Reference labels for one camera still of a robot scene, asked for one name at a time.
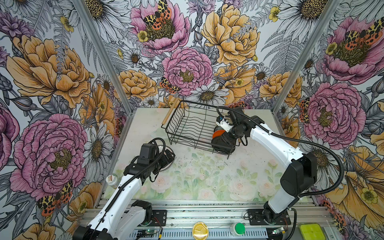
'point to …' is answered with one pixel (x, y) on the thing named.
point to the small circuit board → (142, 233)
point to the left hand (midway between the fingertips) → (169, 164)
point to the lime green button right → (312, 231)
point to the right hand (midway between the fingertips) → (228, 140)
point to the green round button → (240, 228)
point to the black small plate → (224, 144)
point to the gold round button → (200, 231)
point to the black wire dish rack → (191, 124)
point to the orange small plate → (218, 133)
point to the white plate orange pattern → (159, 147)
